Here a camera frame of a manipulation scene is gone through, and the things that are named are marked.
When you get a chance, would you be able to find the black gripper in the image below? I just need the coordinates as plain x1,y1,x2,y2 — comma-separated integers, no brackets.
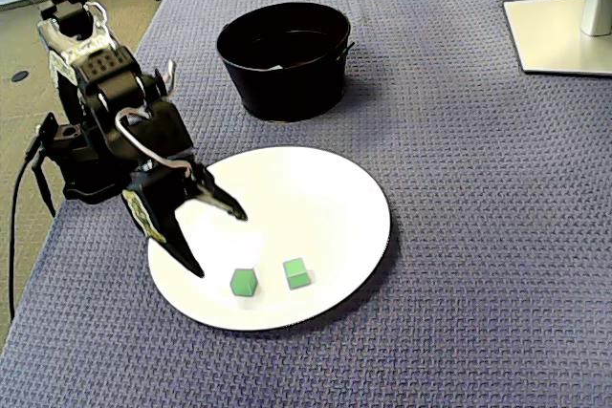
115,100,250,280

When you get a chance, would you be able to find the black metal bucket container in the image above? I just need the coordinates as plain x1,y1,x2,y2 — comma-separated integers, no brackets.
215,0,356,123

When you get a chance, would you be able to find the white round plate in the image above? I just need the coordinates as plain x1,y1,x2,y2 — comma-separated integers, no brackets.
146,144,393,333

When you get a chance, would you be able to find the blue woven table cloth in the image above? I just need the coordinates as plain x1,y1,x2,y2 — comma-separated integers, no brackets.
0,0,612,408

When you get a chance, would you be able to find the white monitor stand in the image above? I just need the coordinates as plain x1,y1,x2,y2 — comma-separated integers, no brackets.
502,0,612,77

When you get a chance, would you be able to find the white red servo wire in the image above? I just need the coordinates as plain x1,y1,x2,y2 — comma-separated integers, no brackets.
114,109,195,173

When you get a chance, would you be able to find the thin black cable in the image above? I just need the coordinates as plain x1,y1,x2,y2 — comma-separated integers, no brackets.
31,159,58,218

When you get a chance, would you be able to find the thick black cable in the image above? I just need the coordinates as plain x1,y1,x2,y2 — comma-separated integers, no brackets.
7,114,56,323

